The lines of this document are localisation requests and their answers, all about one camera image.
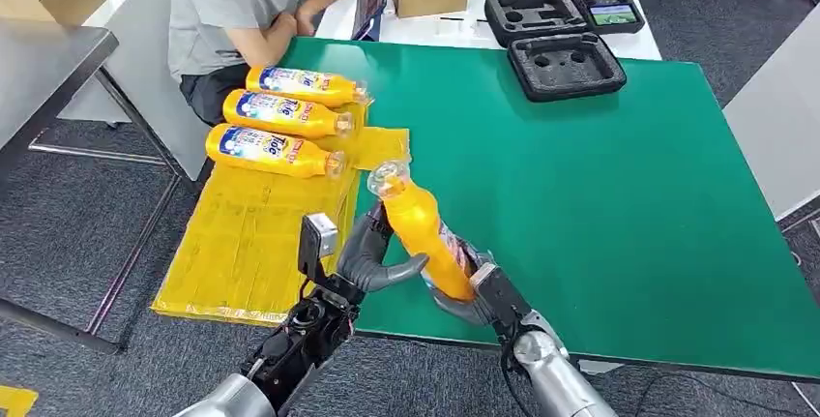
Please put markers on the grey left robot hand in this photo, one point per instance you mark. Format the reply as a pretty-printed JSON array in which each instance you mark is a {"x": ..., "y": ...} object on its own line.
[{"x": 365, "y": 254}]

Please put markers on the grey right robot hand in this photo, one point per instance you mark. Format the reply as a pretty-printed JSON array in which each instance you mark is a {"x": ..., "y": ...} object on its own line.
[{"x": 464, "y": 311}]

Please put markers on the orange detergent bottle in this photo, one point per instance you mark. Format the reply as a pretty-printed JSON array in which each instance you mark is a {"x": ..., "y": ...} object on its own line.
[
  {"x": 301, "y": 84},
  {"x": 419, "y": 228},
  {"x": 282, "y": 113},
  {"x": 269, "y": 150}
]

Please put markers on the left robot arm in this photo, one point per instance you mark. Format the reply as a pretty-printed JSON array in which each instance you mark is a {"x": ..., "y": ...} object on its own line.
[{"x": 301, "y": 343}]

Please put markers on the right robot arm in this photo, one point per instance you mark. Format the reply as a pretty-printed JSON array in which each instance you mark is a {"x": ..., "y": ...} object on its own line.
[{"x": 557, "y": 382}]

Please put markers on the yellow sheet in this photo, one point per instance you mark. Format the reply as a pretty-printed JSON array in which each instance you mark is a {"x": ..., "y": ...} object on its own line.
[{"x": 256, "y": 241}]

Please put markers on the green table mat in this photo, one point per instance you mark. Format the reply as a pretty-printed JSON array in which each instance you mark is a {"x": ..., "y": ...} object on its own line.
[{"x": 608, "y": 209}]

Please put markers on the dark tablet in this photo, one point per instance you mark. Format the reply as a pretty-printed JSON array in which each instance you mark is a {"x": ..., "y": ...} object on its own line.
[{"x": 370, "y": 4}]

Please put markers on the black foam-lined case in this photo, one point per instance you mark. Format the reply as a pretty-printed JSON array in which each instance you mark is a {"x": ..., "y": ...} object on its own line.
[{"x": 576, "y": 68}]

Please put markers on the person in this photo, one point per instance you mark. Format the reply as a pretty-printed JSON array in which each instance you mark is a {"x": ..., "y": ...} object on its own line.
[{"x": 218, "y": 4}]

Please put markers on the white table with side panel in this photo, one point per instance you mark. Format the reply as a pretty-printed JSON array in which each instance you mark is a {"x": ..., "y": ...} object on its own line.
[{"x": 141, "y": 49}]

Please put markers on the dark grey table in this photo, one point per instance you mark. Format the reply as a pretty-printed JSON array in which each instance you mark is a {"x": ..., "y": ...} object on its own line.
[{"x": 45, "y": 74}]

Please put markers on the pale grey table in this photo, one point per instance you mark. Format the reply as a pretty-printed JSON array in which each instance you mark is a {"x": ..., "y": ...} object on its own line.
[{"x": 781, "y": 119}]

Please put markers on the yellow floor marker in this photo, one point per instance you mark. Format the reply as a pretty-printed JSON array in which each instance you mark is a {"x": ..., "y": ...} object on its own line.
[{"x": 16, "y": 401}]

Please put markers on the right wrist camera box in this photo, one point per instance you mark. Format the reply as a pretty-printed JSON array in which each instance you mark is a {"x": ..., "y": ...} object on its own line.
[{"x": 503, "y": 299}]

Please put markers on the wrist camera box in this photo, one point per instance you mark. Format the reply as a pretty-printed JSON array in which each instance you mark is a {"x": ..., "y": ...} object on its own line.
[
  {"x": 503, "y": 299},
  {"x": 317, "y": 241}
]

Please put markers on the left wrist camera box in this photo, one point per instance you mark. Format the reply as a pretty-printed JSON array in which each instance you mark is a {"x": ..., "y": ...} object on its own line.
[{"x": 317, "y": 241}]

